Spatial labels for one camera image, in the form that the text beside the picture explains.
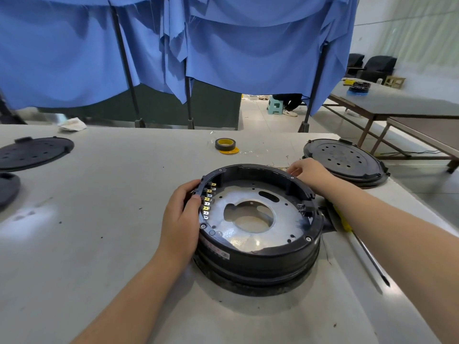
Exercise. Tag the person's left thumb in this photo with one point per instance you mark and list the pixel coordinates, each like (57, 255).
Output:
(195, 211)

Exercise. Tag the blue cloth curtain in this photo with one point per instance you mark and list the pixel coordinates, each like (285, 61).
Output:
(179, 42)

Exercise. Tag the black armchair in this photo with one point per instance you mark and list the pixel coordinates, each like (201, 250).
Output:
(378, 68)
(354, 64)

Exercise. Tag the green plastic stool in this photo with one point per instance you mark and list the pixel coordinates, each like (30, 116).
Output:
(274, 105)

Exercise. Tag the small wooden stool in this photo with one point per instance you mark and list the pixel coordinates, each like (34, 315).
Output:
(394, 81)

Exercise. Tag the black and blue round parts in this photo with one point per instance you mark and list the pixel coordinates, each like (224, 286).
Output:
(359, 88)

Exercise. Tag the black curtain stand pole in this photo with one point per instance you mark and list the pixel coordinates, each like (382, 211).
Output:
(313, 93)
(125, 64)
(188, 100)

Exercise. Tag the person's right hand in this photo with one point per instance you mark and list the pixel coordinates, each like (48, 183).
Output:
(311, 172)

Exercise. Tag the crumpled white paper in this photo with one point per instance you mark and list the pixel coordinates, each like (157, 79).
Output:
(72, 124)

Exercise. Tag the grey workbench with brown frame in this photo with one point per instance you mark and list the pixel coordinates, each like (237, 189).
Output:
(398, 103)

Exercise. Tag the black round motor housing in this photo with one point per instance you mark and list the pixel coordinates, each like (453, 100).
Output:
(258, 225)

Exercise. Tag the person's right forearm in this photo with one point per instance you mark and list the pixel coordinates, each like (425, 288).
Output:
(398, 247)

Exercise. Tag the person's left hand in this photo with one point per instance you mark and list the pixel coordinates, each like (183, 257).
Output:
(179, 225)

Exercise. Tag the black round perforated cover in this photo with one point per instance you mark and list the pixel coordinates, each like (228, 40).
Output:
(346, 161)
(34, 153)

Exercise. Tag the black round plastic part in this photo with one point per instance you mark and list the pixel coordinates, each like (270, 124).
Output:
(8, 188)

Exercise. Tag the person's left forearm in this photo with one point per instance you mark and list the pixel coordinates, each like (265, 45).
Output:
(132, 300)

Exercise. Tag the black tape roll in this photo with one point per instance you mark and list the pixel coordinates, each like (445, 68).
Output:
(225, 143)

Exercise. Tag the person's right fingers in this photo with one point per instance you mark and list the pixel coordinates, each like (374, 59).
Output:
(296, 168)

